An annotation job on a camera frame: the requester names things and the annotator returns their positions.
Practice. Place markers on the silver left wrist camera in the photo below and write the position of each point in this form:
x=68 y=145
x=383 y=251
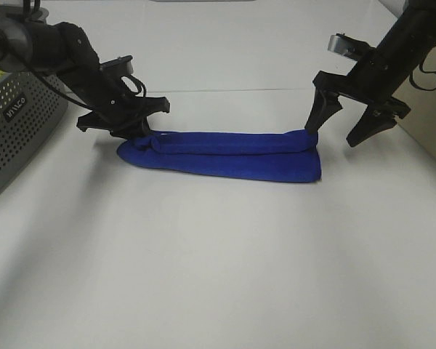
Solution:
x=121 y=66

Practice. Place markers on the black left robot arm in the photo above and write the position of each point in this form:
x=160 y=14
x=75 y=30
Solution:
x=29 y=44

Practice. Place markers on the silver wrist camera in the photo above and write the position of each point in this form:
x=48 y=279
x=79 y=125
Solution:
x=348 y=47
x=121 y=66

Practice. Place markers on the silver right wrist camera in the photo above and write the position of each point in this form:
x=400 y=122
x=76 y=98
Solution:
x=348 y=47

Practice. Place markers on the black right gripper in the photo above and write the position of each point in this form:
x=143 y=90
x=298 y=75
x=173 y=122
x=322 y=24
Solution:
x=372 y=81

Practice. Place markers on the grey perforated laundry basket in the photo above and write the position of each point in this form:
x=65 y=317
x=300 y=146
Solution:
x=29 y=113

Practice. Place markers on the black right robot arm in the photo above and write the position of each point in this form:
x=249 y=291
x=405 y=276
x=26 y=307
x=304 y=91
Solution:
x=411 y=38

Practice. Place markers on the blue towel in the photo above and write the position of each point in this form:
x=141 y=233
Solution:
x=277 y=157

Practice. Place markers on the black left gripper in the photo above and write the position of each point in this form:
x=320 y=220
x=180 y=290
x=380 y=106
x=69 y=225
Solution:
x=118 y=110

